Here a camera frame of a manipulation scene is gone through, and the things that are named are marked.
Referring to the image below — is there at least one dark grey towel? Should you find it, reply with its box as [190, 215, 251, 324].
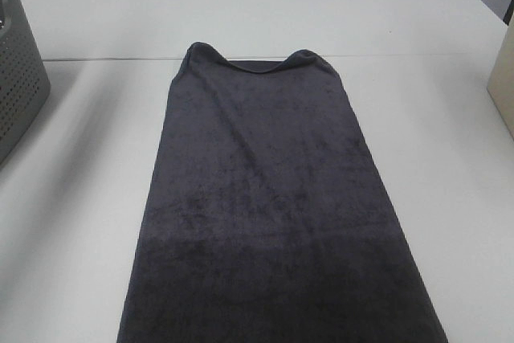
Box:
[117, 43, 445, 342]

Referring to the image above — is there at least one grey perforated plastic basket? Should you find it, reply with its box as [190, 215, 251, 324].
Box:
[1, 0, 51, 160]

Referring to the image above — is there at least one beige box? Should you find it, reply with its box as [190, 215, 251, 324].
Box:
[487, 19, 514, 137]

